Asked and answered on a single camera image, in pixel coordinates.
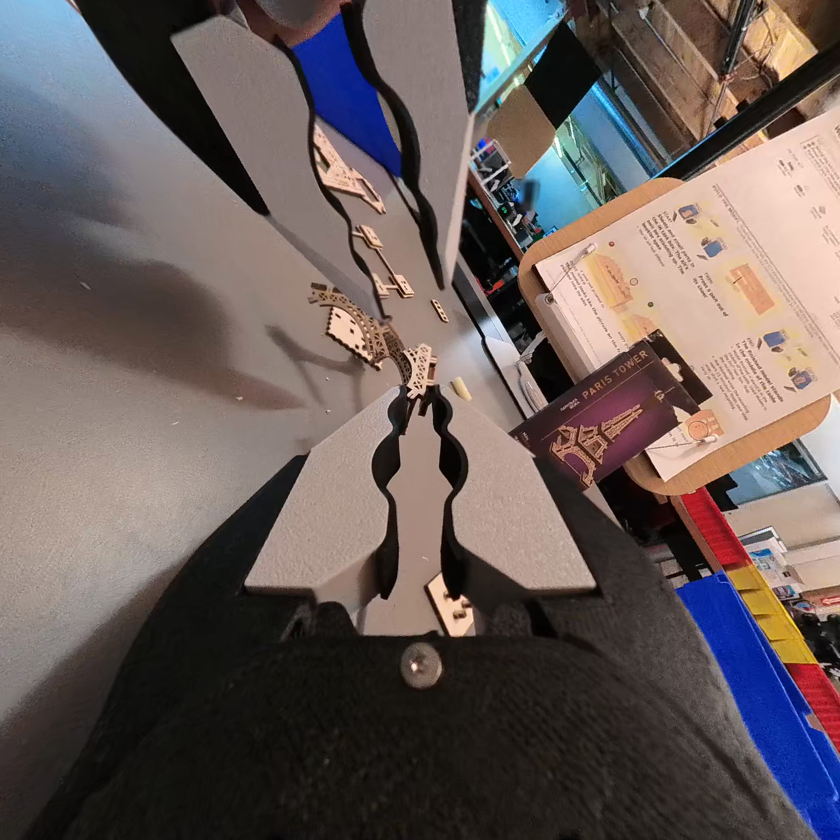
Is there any metal clip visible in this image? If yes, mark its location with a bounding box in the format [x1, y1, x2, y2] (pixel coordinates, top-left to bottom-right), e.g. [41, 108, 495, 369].
[542, 241, 599, 307]

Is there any brown board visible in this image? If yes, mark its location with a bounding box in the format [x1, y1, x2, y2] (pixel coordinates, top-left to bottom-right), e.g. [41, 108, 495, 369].
[487, 84, 557, 179]

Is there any grey desk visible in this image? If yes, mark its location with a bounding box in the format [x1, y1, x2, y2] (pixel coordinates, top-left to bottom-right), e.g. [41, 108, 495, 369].
[0, 0, 621, 742]

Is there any wooden sheet with arch cutouts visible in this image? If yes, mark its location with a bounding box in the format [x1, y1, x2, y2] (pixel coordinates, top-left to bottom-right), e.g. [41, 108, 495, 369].
[312, 123, 388, 215]

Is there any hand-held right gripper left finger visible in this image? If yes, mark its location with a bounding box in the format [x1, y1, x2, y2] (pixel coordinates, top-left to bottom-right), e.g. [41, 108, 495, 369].
[244, 386, 408, 632]

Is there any red and yellow bin row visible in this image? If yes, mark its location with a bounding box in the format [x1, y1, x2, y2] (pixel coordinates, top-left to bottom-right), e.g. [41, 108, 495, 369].
[679, 487, 840, 752]

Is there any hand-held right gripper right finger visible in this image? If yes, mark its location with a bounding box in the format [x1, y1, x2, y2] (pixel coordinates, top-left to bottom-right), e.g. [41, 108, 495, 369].
[430, 386, 599, 618]

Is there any small slotted wooden piece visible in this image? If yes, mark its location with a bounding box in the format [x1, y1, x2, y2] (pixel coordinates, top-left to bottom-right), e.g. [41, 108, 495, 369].
[424, 571, 476, 637]

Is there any brown cardboard clipboard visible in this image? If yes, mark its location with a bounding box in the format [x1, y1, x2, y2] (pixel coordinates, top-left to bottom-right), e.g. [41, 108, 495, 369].
[517, 176, 840, 497]

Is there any black panel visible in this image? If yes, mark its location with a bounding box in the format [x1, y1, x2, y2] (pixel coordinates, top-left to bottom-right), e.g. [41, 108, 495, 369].
[524, 21, 603, 130]

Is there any wooden four-pad frame piece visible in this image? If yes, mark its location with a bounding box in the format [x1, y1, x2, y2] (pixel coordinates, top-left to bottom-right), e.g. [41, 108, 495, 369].
[353, 224, 416, 301]

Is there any black metal pole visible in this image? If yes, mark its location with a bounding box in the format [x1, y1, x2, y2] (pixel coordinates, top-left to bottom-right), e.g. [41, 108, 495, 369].
[648, 45, 840, 183]

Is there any wooden tower base model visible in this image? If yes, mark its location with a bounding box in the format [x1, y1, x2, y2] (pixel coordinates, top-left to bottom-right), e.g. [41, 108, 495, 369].
[307, 281, 439, 417]

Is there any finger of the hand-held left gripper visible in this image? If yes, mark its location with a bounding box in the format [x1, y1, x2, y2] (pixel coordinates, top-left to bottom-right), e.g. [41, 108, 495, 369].
[340, 0, 476, 293]
[171, 14, 393, 324]

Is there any purple tower package card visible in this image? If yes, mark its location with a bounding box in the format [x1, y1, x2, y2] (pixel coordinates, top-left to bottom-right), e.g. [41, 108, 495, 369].
[509, 330, 714, 492]

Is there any printed instruction sheet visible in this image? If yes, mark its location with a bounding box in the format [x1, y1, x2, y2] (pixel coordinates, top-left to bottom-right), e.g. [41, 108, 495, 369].
[533, 108, 840, 484]

